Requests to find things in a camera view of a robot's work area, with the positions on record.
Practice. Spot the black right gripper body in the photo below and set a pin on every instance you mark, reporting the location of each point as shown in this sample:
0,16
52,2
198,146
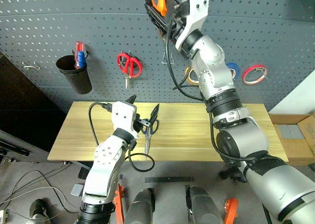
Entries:
177,28

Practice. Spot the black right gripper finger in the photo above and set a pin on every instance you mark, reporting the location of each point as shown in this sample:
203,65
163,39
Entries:
157,18

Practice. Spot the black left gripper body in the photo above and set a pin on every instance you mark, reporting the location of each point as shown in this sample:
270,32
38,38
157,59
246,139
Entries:
138,125

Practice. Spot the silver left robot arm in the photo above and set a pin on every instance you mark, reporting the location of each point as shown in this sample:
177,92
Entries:
103,165

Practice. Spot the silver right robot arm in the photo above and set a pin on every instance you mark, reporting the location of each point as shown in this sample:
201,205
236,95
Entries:
236,140

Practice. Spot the metal pegboard hook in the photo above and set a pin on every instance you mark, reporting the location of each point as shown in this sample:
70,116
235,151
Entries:
164,59
31,66

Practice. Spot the yellow tape roll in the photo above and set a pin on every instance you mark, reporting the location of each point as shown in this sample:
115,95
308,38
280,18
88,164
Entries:
190,77

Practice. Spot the blue tape roll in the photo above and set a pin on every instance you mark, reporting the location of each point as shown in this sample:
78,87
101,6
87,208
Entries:
235,67

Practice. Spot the red tape roll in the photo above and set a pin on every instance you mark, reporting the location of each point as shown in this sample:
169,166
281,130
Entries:
248,73

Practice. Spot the dark grey pegboard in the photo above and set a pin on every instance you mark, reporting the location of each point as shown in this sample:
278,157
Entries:
49,24

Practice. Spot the black cylindrical cup holder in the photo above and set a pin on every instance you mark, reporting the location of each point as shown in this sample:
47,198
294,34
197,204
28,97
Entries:
77,80

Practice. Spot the black floor strip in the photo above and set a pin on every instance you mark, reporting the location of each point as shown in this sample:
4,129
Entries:
169,179

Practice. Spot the dark rounded grey shape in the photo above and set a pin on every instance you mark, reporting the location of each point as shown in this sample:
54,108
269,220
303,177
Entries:
139,209
204,206

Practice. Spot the small grey block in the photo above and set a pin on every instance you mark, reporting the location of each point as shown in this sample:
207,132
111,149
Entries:
77,190

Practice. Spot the dark cabinet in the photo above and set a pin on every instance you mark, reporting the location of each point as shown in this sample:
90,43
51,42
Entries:
22,110

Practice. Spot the black round floor object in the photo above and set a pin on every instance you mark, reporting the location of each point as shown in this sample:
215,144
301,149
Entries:
39,208

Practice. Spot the brown cardboard box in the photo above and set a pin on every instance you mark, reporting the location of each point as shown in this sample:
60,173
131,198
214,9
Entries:
297,145

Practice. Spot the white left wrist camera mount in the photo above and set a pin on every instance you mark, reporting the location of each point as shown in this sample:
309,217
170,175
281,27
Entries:
123,115

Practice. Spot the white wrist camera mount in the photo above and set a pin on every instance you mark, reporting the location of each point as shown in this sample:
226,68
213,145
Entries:
197,9
123,115

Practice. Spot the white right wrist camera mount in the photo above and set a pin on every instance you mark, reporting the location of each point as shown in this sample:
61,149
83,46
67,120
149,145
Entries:
197,9

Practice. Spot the orange bracket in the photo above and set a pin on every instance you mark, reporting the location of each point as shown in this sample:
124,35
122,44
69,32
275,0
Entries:
230,209
120,204

